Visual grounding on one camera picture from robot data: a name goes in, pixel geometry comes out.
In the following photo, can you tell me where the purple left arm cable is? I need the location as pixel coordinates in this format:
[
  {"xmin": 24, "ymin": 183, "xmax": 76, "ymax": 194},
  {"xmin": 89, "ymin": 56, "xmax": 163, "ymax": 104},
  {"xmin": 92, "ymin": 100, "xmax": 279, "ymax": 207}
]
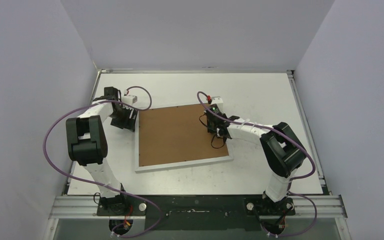
[{"xmin": 42, "ymin": 86, "xmax": 164, "ymax": 239}]

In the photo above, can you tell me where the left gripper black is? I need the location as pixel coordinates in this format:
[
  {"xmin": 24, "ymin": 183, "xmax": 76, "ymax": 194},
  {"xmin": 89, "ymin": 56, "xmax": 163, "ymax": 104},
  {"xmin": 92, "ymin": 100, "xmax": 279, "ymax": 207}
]
[{"xmin": 110, "ymin": 105, "xmax": 138, "ymax": 132}]

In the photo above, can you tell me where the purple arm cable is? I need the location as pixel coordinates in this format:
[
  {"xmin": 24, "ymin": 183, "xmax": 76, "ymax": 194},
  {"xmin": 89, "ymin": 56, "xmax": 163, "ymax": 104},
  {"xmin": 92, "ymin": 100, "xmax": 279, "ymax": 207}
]
[
  {"xmin": 42, "ymin": 86, "xmax": 164, "ymax": 239},
  {"xmin": 196, "ymin": 91, "xmax": 319, "ymax": 239}
]

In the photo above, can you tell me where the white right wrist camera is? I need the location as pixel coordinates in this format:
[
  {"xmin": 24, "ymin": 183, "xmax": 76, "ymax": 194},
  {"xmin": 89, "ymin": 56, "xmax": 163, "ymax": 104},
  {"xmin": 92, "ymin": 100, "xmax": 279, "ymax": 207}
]
[{"xmin": 206, "ymin": 95, "xmax": 225, "ymax": 113}]

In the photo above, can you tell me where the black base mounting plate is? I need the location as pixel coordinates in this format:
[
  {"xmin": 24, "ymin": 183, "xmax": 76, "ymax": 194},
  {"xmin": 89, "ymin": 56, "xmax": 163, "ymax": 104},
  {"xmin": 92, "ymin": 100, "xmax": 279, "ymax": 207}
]
[{"xmin": 96, "ymin": 194, "xmax": 296, "ymax": 231}]

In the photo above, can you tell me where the aluminium front rail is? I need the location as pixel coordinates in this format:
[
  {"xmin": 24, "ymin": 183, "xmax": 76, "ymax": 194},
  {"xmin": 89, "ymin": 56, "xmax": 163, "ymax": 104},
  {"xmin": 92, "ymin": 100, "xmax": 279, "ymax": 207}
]
[{"xmin": 49, "ymin": 195, "xmax": 348, "ymax": 219}]

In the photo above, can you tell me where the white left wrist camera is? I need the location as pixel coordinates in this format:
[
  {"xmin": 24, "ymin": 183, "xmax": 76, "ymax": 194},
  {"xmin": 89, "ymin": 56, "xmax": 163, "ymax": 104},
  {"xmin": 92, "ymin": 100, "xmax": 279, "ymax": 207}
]
[{"xmin": 120, "ymin": 89, "xmax": 138, "ymax": 108}]

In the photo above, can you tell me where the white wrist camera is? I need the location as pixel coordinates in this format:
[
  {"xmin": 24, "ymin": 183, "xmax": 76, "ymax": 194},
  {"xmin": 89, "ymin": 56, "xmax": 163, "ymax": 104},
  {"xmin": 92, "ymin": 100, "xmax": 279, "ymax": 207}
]
[
  {"xmin": 206, "ymin": 95, "xmax": 225, "ymax": 113},
  {"xmin": 120, "ymin": 89, "xmax": 138, "ymax": 108}
]

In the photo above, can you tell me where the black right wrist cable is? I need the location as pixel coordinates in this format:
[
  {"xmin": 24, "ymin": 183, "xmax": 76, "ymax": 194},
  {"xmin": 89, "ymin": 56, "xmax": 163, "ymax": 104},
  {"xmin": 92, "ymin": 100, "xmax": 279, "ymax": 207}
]
[{"xmin": 199, "ymin": 114, "xmax": 228, "ymax": 150}]

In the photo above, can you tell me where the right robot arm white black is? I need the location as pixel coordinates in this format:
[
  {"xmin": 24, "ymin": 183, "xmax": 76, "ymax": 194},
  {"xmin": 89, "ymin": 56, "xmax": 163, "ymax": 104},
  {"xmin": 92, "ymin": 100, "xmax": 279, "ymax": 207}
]
[{"xmin": 204, "ymin": 104, "xmax": 307, "ymax": 215}]

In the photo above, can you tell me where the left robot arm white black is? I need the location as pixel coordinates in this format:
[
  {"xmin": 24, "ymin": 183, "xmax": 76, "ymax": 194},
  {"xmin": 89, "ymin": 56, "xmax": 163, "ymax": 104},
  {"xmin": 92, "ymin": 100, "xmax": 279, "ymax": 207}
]
[{"xmin": 65, "ymin": 86, "xmax": 138, "ymax": 216}]

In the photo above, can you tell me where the white picture frame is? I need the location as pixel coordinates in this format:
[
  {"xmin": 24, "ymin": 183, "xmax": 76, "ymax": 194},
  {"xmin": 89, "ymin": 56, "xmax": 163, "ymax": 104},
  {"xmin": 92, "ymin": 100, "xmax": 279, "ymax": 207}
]
[{"xmin": 134, "ymin": 101, "xmax": 235, "ymax": 174}]

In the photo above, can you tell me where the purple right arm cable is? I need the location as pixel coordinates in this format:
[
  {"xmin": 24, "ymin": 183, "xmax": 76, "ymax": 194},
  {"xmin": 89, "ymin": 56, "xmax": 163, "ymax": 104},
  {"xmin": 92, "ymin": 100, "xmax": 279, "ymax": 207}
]
[{"xmin": 196, "ymin": 91, "xmax": 319, "ymax": 239}]

